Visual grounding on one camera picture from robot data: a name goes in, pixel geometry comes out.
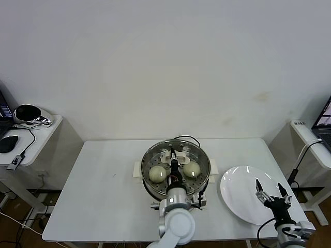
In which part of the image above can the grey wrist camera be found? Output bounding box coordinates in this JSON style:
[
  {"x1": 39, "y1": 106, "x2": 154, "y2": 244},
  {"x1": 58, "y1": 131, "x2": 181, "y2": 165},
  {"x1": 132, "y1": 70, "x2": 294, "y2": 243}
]
[
  {"x1": 190, "y1": 192, "x2": 207, "y2": 210},
  {"x1": 294, "y1": 221, "x2": 317, "y2": 240}
]

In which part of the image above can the white side table with mouse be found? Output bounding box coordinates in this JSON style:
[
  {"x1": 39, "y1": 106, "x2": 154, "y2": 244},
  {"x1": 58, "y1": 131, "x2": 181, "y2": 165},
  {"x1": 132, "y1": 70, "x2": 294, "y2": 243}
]
[{"x1": 0, "y1": 114, "x2": 63, "y2": 215}]

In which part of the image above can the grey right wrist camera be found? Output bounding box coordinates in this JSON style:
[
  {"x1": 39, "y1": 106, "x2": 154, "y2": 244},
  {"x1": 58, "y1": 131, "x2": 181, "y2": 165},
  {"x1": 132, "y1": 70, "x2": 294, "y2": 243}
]
[{"x1": 294, "y1": 221, "x2": 317, "y2": 240}]

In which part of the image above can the glass lid with cream handle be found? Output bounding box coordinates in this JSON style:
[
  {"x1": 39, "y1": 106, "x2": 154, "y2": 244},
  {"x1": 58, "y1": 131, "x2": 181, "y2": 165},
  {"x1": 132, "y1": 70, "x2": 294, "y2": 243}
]
[{"x1": 141, "y1": 138, "x2": 210, "y2": 194}]

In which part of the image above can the black pot power cable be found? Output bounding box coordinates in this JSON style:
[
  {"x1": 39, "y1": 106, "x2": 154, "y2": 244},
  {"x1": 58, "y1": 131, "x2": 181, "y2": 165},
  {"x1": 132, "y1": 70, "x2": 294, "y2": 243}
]
[{"x1": 173, "y1": 134, "x2": 202, "y2": 148}]

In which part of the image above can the black laptop beside chrome object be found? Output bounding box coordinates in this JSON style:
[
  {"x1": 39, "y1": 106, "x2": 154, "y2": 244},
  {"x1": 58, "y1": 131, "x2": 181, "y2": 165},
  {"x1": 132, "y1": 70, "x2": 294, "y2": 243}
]
[{"x1": 0, "y1": 82, "x2": 19, "y2": 137}]

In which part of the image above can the white steamed baozi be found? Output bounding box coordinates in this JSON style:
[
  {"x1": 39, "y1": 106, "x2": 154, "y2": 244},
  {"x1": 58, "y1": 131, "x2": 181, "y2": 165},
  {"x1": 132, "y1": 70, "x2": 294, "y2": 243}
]
[
  {"x1": 183, "y1": 162, "x2": 202, "y2": 178},
  {"x1": 149, "y1": 166, "x2": 167, "y2": 183}
]

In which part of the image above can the black computer mouse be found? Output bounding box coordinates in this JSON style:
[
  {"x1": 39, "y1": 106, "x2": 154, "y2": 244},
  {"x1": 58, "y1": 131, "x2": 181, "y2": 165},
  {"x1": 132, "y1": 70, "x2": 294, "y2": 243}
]
[{"x1": 0, "y1": 135, "x2": 19, "y2": 154}]

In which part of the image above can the white floor cable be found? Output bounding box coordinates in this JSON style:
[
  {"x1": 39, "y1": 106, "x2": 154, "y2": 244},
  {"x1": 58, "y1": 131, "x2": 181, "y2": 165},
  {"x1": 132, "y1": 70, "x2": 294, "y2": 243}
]
[{"x1": 0, "y1": 211, "x2": 43, "y2": 236}]

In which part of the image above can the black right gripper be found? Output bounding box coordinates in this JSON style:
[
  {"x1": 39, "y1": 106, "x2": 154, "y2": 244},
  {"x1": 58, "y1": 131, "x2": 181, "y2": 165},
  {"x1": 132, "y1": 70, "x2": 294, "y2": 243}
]
[{"x1": 255, "y1": 179, "x2": 294, "y2": 227}]

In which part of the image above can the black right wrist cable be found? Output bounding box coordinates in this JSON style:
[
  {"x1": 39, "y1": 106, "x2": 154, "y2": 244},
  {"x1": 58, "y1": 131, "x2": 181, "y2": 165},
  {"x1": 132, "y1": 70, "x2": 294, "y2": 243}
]
[{"x1": 256, "y1": 218, "x2": 277, "y2": 248}]

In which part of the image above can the white round plate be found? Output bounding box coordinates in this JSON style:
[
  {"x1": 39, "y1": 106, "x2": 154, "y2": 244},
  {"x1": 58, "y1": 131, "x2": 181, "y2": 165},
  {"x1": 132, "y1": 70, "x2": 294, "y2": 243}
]
[{"x1": 220, "y1": 165, "x2": 287, "y2": 226}]

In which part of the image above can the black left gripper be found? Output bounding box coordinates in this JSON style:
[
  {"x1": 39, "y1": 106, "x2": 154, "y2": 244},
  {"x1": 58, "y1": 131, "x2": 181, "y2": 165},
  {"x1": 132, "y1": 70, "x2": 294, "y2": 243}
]
[{"x1": 168, "y1": 147, "x2": 183, "y2": 189}]

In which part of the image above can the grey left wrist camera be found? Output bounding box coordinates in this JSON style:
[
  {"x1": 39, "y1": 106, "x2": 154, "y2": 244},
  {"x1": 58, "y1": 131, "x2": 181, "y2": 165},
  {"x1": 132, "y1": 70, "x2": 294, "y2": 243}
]
[{"x1": 190, "y1": 192, "x2": 207, "y2": 210}]

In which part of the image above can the black cable with inline adapter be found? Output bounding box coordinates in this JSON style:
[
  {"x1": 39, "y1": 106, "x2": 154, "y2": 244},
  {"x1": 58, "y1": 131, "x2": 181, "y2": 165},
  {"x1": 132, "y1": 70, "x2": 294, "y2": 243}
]
[{"x1": 287, "y1": 141, "x2": 323, "y2": 189}]

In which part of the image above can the white laptop cable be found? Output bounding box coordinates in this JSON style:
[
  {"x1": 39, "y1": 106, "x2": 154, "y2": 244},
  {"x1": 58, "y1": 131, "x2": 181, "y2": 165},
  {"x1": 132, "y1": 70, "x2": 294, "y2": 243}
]
[{"x1": 297, "y1": 138, "x2": 323, "y2": 168}]

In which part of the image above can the black usb hub cable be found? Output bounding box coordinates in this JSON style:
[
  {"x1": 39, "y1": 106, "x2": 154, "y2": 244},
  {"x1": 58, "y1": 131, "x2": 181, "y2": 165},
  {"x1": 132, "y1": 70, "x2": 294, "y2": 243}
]
[{"x1": 11, "y1": 123, "x2": 36, "y2": 157}]

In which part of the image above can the cream electric pot base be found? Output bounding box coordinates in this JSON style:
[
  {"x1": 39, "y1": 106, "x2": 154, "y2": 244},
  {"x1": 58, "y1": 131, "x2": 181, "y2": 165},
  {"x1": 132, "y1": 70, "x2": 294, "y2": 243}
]
[{"x1": 133, "y1": 175, "x2": 217, "y2": 207}]

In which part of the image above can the stainless steel steamer basket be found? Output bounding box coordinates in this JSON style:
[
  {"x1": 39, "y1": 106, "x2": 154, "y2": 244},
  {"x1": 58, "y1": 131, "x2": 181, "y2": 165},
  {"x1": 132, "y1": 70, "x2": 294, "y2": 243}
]
[{"x1": 132, "y1": 138, "x2": 218, "y2": 199}]

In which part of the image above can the grey usb hub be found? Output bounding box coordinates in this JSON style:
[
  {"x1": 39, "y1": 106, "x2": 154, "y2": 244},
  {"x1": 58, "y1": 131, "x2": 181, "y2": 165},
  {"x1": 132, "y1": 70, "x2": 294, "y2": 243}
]
[{"x1": 5, "y1": 154, "x2": 24, "y2": 171}]

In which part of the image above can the black floor cable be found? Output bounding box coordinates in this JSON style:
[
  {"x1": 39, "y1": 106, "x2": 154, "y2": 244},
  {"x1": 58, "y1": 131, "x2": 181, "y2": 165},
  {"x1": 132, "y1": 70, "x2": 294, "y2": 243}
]
[{"x1": 15, "y1": 205, "x2": 52, "y2": 229}]

